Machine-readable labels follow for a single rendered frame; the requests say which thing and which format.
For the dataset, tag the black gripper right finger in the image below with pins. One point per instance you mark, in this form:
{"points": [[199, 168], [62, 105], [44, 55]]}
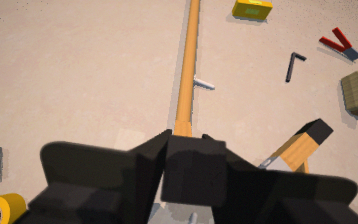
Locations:
{"points": [[252, 192]]}

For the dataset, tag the yellow ring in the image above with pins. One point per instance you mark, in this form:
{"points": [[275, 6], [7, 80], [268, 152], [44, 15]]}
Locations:
{"points": [[12, 206]]}

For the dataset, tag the dark grey l-shaped bar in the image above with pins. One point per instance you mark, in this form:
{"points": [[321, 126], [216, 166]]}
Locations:
{"points": [[290, 69]]}

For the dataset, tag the silver metal bolt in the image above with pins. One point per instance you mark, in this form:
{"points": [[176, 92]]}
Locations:
{"points": [[203, 83]]}

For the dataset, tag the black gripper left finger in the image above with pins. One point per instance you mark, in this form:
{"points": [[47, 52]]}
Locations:
{"points": [[136, 173]]}

